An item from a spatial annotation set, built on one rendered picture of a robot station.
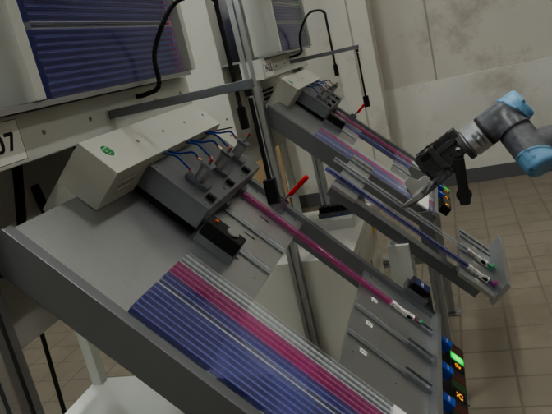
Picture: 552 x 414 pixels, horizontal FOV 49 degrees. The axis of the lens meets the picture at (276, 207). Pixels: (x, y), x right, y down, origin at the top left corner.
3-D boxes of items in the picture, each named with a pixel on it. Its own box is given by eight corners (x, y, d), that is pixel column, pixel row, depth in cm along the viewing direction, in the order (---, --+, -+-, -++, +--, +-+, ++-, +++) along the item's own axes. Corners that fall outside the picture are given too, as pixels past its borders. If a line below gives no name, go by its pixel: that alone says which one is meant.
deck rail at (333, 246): (421, 331, 145) (438, 314, 142) (421, 335, 143) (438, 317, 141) (182, 155, 147) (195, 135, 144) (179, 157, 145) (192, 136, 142)
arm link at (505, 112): (532, 108, 130) (509, 82, 134) (489, 141, 134) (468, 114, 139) (541, 120, 136) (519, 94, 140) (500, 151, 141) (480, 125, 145)
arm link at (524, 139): (580, 148, 129) (549, 111, 134) (537, 161, 126) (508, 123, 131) (563, 170, 135) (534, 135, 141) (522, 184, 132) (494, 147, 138)
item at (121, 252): (291, 238, 144) (303, 223, 142) (186, 400, 83) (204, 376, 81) (180, 156, 145) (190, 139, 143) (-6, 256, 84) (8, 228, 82)
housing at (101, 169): (190, 170, 145) (221, 122, 140) (80, 238, 100) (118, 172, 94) (164, 150, 145) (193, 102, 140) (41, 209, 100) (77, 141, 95)
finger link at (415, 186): (389, 192, 142) (416, 167, 144) (405, 211, 143) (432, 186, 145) (394, 190, 139) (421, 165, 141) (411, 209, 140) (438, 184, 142)
